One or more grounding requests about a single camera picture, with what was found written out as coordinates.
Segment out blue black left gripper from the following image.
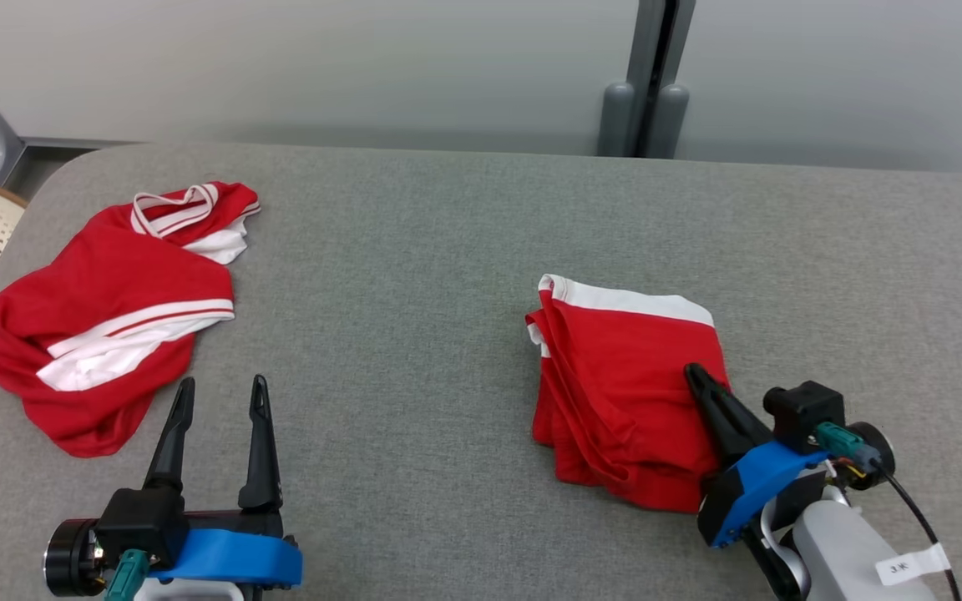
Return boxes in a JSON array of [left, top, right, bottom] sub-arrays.
[[43, 374, 304, 598]]

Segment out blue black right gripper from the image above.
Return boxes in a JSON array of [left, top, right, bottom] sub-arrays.
[[683, 362, 898, 549]]

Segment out red shorts white waistband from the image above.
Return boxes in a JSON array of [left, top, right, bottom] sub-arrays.
[[525, 274, 733, 514]]

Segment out red jersey white sleeves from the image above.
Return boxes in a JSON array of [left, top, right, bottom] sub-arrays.
[[0, 180, 263, 459]]

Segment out white right cable tag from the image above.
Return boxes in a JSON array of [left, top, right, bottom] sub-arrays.
[[874, 543, 950, 588]]

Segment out grey door frame post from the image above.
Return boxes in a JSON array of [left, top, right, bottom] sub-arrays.
[[595, 0, 697, 160]]

